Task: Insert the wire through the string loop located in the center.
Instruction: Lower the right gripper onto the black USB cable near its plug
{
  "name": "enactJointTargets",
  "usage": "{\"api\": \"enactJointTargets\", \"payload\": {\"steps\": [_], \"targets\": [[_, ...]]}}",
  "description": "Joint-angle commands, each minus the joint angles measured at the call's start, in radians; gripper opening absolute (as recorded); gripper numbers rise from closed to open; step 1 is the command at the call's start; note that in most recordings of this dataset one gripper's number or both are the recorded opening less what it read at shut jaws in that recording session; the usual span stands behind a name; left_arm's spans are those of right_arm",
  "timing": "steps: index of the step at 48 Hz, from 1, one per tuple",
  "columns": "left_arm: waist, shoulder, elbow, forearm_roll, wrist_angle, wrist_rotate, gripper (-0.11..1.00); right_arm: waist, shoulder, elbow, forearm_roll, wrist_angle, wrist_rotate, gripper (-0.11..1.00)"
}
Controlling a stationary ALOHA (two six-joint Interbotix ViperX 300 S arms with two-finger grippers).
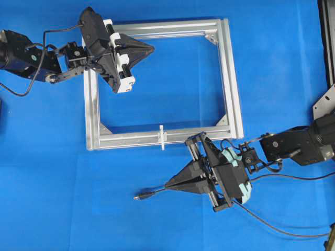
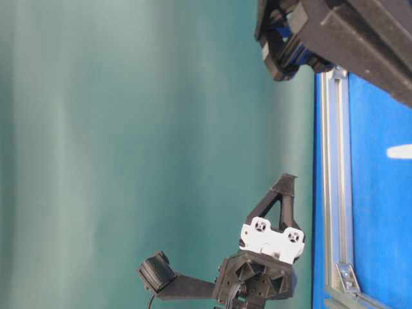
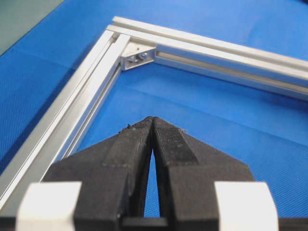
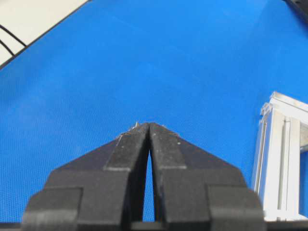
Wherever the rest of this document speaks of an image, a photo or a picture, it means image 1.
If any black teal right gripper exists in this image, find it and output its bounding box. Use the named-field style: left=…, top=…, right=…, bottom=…
left=164, top=132, right=252, bottom=212

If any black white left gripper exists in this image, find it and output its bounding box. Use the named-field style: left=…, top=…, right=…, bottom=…
left=79, top=7, right=154, bottom=94

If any black USB cable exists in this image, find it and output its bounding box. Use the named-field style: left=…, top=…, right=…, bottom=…
left=133, top=174, right=335, bottom=238

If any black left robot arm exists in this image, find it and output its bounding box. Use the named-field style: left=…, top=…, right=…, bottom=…
left=1, top=7, right=154, bottom=93

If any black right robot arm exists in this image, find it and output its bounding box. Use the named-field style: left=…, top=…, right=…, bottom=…
left=164, top=86, right=334, bottom=212

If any white zip tie loop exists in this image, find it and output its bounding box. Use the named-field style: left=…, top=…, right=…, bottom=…
left=158, top=124, right=167, bottom=151

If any object bottom right corner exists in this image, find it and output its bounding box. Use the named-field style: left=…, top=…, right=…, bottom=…
left=324, top=223, right=335, bottom=251

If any aluminium extrusion frame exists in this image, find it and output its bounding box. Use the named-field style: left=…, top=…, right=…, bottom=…
left=83, top=18, right=244, bottom=151

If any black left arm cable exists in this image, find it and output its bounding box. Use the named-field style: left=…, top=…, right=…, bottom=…
left=0, top=24, right=84, bottom=98

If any black frame right edge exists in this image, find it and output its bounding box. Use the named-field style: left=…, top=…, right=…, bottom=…
left=317, top=0, right=334, bottom=89

